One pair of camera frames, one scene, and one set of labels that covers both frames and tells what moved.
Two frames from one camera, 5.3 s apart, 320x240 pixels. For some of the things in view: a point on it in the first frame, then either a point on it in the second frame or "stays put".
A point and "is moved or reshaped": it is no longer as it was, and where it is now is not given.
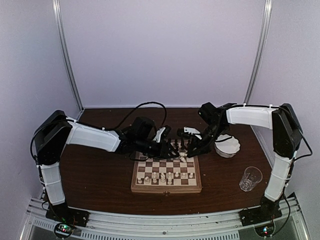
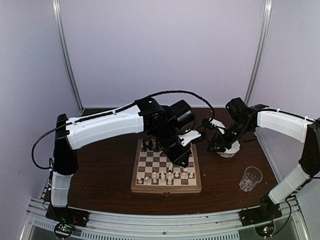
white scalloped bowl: [226, 146] stays put
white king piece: [169, 178] stays put
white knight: [183, 158] is moved or reshaped
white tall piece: [163, 177] stays put
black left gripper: [162, 153] -> [176, 157]
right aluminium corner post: [265, 28] stays put
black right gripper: [201, 146] -> [219, 139]
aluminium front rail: [214, 226] stays put
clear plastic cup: [252, 175] stays put
